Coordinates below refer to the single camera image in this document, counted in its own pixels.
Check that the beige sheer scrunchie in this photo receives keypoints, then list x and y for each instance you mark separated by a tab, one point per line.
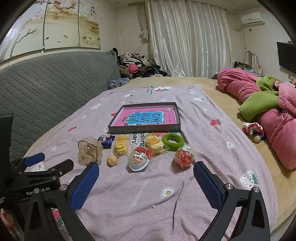
86	153

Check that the green fuzzy scrunchie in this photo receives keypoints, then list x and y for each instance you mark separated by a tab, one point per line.
166	140

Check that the pink and blue book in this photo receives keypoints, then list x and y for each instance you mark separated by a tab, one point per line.
148	117

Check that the pile of clothes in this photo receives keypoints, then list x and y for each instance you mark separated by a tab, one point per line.
134	67

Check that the blue snack packet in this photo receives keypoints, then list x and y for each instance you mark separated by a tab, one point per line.
105	140

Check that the floral wall painting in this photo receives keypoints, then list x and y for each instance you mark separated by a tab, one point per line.
64	27

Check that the person's left hand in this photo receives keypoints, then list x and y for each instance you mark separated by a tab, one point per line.
7	221

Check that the white air conditioner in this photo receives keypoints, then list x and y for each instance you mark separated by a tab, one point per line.
252	18

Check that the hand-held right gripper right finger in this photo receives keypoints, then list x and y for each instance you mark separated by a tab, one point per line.
207	185

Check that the yellow cake packet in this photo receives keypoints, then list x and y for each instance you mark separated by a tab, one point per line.
154	142
121	144

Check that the white shiny curtain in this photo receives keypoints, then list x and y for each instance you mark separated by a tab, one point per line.
189	41

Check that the blue patterned cloth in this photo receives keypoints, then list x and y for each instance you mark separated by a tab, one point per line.
118	83

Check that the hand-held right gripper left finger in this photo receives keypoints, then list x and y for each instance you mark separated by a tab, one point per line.
84	185

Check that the cluttered grey dresser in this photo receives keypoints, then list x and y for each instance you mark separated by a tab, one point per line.
242	66

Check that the grey quilted headboard cover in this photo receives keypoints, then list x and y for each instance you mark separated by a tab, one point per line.
46	88

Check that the purple strawberry print blanket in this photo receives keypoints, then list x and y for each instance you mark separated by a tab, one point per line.
138	197

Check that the walnut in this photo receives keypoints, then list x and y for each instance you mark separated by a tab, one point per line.
112	160

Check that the brown cloth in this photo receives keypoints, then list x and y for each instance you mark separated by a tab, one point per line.
215	76

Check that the clear packet of red candy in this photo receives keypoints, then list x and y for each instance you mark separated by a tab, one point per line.
183	158

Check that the pink quilt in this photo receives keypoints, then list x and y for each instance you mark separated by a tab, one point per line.
235	83

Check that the dark grey shallow box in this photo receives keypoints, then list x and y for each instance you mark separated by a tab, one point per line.
143	131

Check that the arched white mirror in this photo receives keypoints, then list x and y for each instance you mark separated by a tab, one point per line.
248	58

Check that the black wall television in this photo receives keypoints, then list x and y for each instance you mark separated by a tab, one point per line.
285	54

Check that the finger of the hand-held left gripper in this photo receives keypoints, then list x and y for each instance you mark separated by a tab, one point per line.
62	166
34	159

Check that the small red and white doll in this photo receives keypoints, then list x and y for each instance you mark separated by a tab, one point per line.
253	131

